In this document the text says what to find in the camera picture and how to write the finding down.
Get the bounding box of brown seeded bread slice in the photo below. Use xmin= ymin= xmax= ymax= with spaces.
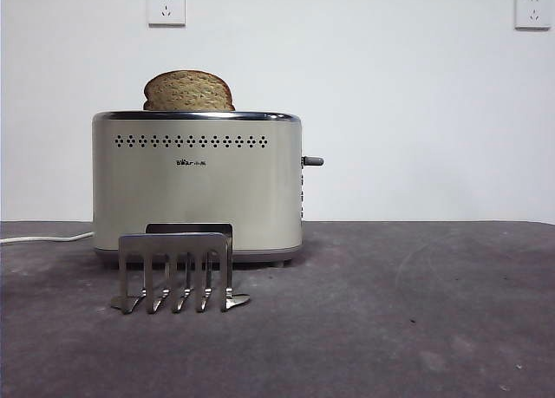
xmin=142 ymin=69 xmax=237 ymax=112

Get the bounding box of steel toast rack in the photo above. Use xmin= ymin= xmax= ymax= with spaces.
xmin=109 ymin=222 xmax=251 ymax=315

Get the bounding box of cream two-slot toaster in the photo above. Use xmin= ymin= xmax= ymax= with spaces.
xmin=91 ymin=110 xmax=304 ymax=268

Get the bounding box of white power cable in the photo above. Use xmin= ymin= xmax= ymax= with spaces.
xmin=0 ymin=231 xmax=95 ymax=245

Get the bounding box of white wall socket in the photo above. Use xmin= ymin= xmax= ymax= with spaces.
xmin=514 ymin=0 xmax=552 ymax=30
xmin=147 ymin=0 xmax=186 ymax=27

